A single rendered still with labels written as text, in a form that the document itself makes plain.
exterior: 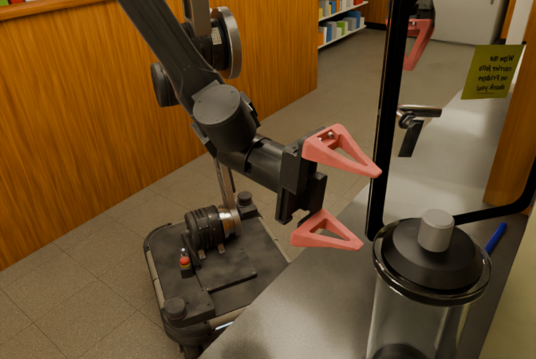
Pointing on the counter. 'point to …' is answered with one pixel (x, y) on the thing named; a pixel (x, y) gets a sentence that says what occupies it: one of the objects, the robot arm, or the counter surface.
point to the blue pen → (495, 237)
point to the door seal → (400, 72)
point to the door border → (403, 64)
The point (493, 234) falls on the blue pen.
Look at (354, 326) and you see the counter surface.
